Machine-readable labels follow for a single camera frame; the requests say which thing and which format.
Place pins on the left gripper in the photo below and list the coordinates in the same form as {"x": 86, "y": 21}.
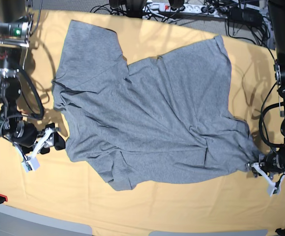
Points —
{"x": 269, "y": 163}

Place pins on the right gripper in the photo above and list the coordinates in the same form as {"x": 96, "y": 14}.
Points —
{"x": 26, "y": 136}

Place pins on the grey t-shirt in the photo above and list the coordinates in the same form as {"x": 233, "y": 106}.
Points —
{"x": 164, "y": 119}

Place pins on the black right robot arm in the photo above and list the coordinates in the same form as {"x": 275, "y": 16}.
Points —
{"x": 17, "y": 26}

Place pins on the black power adapter box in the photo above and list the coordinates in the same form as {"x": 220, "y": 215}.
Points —
{"x": 247, "y": 17}

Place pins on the white power strip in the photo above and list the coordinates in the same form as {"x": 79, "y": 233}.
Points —
{"x": 161, "y": 9}

